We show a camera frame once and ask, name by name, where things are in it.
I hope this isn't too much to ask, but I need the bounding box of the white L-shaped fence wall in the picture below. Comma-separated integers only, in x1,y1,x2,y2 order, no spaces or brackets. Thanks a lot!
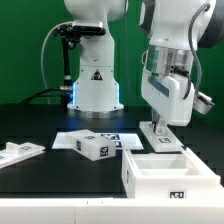
0,159,224,224

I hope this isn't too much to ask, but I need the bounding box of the white cabinet top panel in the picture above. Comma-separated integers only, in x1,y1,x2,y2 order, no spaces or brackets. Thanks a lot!
0,142,45,169

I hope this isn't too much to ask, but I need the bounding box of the white cabinet door panel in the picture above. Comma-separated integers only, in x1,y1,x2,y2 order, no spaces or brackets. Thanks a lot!
139,121,183,152

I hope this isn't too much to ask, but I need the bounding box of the grey camera cable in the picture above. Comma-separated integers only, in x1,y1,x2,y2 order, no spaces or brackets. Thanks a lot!
40,22,73,90

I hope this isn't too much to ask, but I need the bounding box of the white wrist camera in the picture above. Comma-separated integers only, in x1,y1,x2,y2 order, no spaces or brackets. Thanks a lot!
193,92,214,115

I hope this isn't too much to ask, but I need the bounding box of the black camera on stand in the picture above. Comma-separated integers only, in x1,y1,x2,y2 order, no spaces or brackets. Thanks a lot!
53,20,106,107

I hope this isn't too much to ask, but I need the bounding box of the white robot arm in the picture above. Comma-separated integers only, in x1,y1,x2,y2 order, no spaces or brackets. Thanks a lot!
64,0,224,135

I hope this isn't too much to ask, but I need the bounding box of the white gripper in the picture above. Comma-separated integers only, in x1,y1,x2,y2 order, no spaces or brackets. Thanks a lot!
141,69,195,136

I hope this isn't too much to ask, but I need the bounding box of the white cabinet body box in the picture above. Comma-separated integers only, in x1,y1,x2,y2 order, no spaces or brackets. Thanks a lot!
121,148,224,200

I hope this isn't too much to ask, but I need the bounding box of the small white cabinet block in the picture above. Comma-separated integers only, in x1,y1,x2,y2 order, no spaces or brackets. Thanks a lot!
68,129,116,161

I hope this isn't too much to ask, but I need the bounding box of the black power cable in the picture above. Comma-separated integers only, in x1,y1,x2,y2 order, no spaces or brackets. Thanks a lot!
21,88,73,106

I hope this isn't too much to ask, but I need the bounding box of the white marker base sheet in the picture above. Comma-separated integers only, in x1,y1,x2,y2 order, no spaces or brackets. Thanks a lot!
52,132,143,150

